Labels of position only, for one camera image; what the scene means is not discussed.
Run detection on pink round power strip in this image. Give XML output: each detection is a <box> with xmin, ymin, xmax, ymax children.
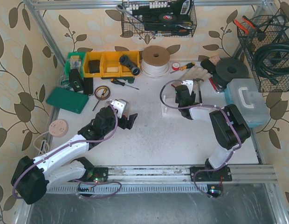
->
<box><xmin>48</xmin><ymin>119</ymin><xmax>69</xmax><ymax>138</ymax></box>

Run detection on black battery charger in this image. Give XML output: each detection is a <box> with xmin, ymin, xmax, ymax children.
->
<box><xmin>69</xmin><ymin>69</ymin><xmax>83</xmax><ymax>92</ymax></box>

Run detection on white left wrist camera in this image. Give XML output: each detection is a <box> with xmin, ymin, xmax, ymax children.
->
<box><xmin>107</xmin><ymin>99</ymin><xmax>129</xmax><ymax>118</ymax></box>

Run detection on orange handled pliers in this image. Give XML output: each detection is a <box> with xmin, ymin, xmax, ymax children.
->
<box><xmin>233</xmin><ymin>15</ymin><xmax>257</xmax><ymax>35</ymax></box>

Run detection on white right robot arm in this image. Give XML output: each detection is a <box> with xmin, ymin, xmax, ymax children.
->
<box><xmin>175</xmin><ymin>85</ymin><xmax>251</xmax><ymax>170</ymax></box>

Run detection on small yellow black screwdriver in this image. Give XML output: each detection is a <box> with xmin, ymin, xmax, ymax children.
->
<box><xmin>92</xmin><ymin>88</ymin><xmax>108</xmax><ymax>111</ymax></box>

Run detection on black handled hammer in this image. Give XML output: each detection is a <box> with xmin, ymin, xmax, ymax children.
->
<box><xmin>193</xmin><ymin>78</ymin><xmax>204</xmax><ymax>104</ymax></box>

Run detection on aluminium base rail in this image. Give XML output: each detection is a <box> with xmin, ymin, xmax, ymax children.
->
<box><xmin>48</xmin><ymin>165</ymin><xmax>277</xmax><ymax>195</ymax></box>

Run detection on white cable spool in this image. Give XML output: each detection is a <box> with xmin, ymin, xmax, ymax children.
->
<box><xmin>141</xmin><ymin>45</ymin><xmax>170</xmax><ymax>78</ymax></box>

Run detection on green parts bin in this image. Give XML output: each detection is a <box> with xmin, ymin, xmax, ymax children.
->
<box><xmin>64</xmin><ymin>52</ymin><xmax>86</xmax><ymax>74</ymax></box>

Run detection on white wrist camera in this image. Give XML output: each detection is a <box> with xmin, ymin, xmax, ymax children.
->
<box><xmin>181</xmin><ymin>80</ymin><xmax>193</xmax><ymax>93</ymax></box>
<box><xmin>107</xmin><ymin>99</ymin><xmax>129</xmax><ymax>118</ymax></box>

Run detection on white peg board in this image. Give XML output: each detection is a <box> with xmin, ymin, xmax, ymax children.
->
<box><xmin>160</xmin><ymin>94</ymin><xmax>182</xmax><ymax>117</ymax></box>

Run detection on beige work glove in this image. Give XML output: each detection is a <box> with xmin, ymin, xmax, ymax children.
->
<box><xmin>179</xmin><ymin>66</ymin><xmax>211</xmax><ymax>81</ymax></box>

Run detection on yellow parts bin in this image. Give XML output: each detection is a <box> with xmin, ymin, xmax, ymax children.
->
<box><xmin>82</xmin><ymin>51</ymin><xmax>140</xmax><ymax>78</ymax></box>

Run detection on black flathead screwdriver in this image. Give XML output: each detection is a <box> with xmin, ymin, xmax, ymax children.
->
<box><xmin>110</xmin><ymin>79</ymin><xmax>139</xmax><ymax>90</ymax></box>

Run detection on red white tape roll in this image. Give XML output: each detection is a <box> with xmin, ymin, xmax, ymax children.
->
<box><xmin>172</xmin><ymin>62</ymin><xmax>180</xmax><ymax>71</ymax></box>

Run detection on clear blue storage box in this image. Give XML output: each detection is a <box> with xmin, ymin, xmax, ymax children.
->
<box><xmin>224</xmin><ymin>78</ymin><xmax>270</xmax><ymax>128</ymax></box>

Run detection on grey pipe fitting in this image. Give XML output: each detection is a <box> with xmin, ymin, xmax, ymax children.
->
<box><xmin>119</xmin><ymin>55</ymin><xmax>140</xmax><ymax>76</ymax></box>

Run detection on black sanding block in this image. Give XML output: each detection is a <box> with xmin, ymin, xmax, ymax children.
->
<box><xmin>200</xmin><ymin>59</ymin><xmax>216</xmax><ymax>75</ymax></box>

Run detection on black wire basket centre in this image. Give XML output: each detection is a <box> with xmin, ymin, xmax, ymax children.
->
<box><xmin>116</xmin><ymin>0</ymin><xmax>197</xmax><ymax>39</ymax></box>

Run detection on brown tape roll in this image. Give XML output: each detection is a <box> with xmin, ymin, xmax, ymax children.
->
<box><xmin>94</xmin><ymin>85</ymin><xmax>111</xmax><ymax>100</ymax></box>

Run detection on black round disc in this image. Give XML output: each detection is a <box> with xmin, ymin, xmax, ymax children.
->
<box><xmin>213</xmin><ymin>57</ymin><xmax>249</xmax><ymax>87</ymax></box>

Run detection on black wire basket right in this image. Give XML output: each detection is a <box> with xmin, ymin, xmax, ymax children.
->
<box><xmin>233</xmin><ymin>14</ymin><xmax>289</xmax><ymax>92</ymax></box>

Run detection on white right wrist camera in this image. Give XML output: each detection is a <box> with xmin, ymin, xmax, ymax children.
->
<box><xmin>181</xmin><ymin>80</ymin><xmax>193</xmax><ymax>93</ymax></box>

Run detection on black wire basket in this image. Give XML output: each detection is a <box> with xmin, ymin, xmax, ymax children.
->
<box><xmin>116</xmin><ymin>0</ymin><xmax>197</xmax><ymax>39</ymax></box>
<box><xmin>233</xmin><ymin>14</ymin><xmax>289</xmax><ymax>92</ymax></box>

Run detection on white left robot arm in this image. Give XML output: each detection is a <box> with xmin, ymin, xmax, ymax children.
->
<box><xmin>11</xmin><ymin>106</ymin><xmax>138</xmax><ymax>204</ymax></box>

